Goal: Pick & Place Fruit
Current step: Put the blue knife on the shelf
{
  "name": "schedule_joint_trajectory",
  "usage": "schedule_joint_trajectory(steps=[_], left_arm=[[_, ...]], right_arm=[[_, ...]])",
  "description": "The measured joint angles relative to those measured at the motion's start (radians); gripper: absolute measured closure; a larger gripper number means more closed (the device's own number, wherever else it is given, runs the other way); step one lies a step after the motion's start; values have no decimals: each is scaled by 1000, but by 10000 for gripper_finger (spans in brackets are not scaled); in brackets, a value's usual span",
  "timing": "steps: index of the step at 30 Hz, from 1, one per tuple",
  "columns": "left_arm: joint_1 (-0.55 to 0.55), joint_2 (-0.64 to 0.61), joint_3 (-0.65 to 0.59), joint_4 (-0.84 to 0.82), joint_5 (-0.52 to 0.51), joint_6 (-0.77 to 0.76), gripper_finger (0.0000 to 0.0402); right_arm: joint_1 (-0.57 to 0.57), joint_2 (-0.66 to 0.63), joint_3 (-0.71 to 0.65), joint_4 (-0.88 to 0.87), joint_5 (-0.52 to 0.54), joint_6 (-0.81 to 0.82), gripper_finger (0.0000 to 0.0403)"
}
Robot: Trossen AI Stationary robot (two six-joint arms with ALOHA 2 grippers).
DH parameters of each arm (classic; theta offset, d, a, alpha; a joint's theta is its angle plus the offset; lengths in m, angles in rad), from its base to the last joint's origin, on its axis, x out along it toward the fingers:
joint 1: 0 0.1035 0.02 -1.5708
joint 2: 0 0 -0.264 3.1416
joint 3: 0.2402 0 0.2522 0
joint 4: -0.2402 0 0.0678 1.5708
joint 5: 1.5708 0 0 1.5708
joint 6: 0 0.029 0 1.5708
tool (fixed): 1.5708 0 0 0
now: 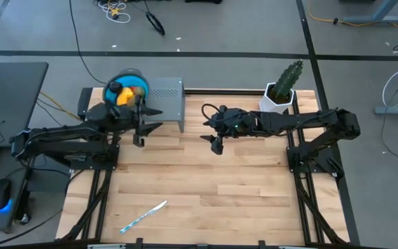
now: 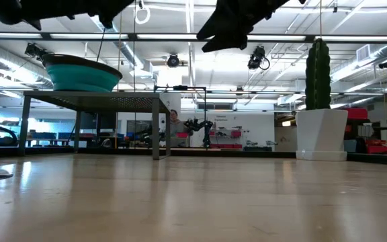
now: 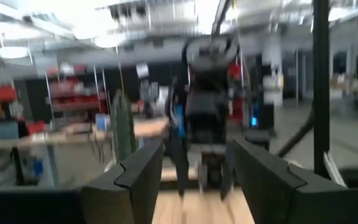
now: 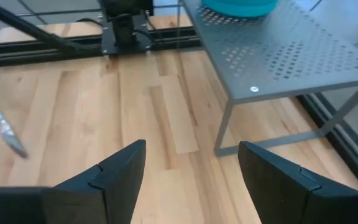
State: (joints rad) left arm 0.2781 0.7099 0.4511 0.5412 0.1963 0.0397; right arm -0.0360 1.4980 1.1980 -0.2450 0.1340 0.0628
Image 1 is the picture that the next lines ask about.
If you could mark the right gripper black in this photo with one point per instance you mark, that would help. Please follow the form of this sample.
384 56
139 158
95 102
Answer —
233 122

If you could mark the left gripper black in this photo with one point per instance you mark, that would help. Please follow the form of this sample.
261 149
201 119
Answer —
116 117

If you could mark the green-brown toy kiwi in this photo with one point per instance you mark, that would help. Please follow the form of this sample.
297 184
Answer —
139 92

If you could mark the yellow banana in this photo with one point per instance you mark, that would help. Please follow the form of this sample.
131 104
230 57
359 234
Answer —
124 97

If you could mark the blue collapsible bowl grey rim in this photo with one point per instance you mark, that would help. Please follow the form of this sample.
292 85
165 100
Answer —
133 81

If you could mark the black toy avocado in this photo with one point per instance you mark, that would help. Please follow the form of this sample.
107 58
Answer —
115 87

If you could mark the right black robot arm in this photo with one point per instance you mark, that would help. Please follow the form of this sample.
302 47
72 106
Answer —
299 121

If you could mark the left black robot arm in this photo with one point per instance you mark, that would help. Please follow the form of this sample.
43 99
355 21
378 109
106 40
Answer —
64 141

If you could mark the grey perforated metal riser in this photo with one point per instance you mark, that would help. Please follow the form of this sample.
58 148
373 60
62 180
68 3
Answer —
166 103

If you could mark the white faceted plant pot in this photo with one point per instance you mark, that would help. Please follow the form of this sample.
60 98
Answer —
271 103

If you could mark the green cactus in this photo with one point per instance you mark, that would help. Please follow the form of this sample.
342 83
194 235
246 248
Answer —
287 79

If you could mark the black desk top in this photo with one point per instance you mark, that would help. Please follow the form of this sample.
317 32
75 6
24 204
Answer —
12 97

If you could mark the grey desk foot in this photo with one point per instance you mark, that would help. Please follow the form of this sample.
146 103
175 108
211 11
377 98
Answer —
396 110

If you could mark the wooden desk with grey legs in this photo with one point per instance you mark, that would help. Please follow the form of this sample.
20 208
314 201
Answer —
375 19

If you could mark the black aluminium table frame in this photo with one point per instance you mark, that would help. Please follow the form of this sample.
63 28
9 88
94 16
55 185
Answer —
219 92

